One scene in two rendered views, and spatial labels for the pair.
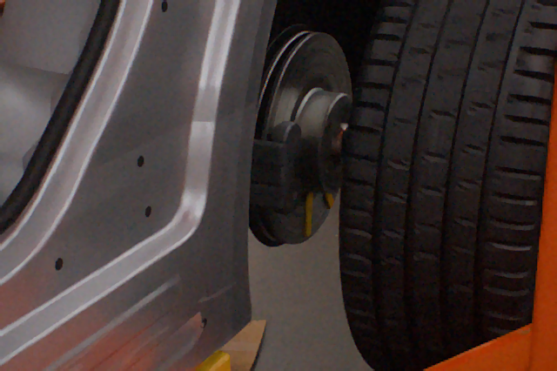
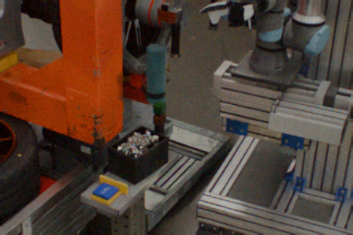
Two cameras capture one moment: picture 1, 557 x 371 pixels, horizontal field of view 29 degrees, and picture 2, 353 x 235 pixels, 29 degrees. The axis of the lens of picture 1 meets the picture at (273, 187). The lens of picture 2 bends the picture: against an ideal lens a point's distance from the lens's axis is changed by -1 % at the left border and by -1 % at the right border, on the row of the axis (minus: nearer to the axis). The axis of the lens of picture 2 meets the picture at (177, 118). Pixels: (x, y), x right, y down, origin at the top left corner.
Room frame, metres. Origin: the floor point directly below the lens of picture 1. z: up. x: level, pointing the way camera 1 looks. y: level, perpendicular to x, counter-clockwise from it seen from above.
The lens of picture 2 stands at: (-1.41, -0.75, 1.95)
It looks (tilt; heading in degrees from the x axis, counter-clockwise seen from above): 31 degrees down; 3
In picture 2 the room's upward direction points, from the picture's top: 2 degrees clockwise
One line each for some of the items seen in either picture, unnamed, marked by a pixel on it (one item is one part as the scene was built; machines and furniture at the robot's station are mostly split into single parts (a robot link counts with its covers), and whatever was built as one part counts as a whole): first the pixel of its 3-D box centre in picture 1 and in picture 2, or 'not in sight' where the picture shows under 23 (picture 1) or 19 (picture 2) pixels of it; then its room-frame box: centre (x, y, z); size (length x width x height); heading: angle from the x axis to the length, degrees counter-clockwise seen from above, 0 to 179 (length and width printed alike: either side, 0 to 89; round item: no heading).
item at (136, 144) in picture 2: not in sight; (138, 153); (0.72, -0.50, 0.52); 0.20 x 0.14 x 0.13; 146
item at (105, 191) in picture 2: not in sight; (105, 192); (0.53, -0.41, 0.47); 0.07 x 0.07 x 0.02; 64
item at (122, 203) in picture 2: not in sight; (131, 176); (0.68, -0.48, 0.44); 0.43 x 0.17 x 0.03; 154
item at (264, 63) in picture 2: not in sight; (269, 54); (0.91, -0.98, 0.87); 0.15 x 0.15 x 0.10
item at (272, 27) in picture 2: not in sight; (266, 21); (0.62, -0.93, 1.12); 0.11 x 0.08 x 0.11; 57
